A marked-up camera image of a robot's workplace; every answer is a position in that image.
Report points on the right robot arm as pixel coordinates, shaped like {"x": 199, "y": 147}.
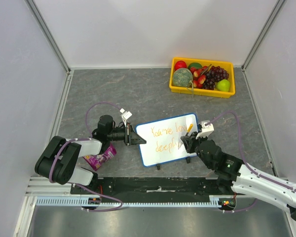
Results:
{"x": 234, "y": 175}

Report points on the yellow plastic fruit bin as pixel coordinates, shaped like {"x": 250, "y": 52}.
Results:
{"x": 228, "y": 66}

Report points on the purple snack bag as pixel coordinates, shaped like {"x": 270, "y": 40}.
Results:
{"x": 96, "y": 161}

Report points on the red apple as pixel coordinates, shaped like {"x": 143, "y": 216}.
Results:
{"x": 180, "y": 64}

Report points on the green pear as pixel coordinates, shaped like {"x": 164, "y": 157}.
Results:
{"x": 223, "y": 85}

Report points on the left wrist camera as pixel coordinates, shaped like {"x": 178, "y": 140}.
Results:
{"x": 125, "y": 115}

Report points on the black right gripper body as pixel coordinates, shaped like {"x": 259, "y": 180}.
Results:
{"x": 192, "y": 142}

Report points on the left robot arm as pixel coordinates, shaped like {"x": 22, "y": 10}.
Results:
{"x": 58, "y": 161}

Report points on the white orange marker pen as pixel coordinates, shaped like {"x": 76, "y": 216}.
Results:
{"x": 186, "y": 134}

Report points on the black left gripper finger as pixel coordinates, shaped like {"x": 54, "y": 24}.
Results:
{"x": 135, "y": 138}
{"x": 134, "y": 145}

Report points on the green round fruit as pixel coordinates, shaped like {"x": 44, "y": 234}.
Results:
{"x": 195, "y": 65}

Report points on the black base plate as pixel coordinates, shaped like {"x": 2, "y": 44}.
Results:
{"x": 159, "y": 189}

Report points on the white slotted cable duct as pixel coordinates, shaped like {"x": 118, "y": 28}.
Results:
{"x": 89, "y": 202}

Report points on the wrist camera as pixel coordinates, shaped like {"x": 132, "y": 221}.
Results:
{"x": 125, "y": 115}
{"x": 204, "y": 130}

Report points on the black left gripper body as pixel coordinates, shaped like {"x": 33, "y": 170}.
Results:
{"x": 128, "y": 133}

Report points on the blue framed whiteboard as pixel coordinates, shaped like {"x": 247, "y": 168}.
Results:
{"x": 163, "y": 139}

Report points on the dark purple grape bunch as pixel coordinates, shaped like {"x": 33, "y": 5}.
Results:
{"x": 213, "y": 76}

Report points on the green netted melon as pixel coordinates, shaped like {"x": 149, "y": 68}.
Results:
{"x": 182, "y": 77}

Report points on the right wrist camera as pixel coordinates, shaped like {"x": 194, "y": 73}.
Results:
{"x": 204, "y": 130}

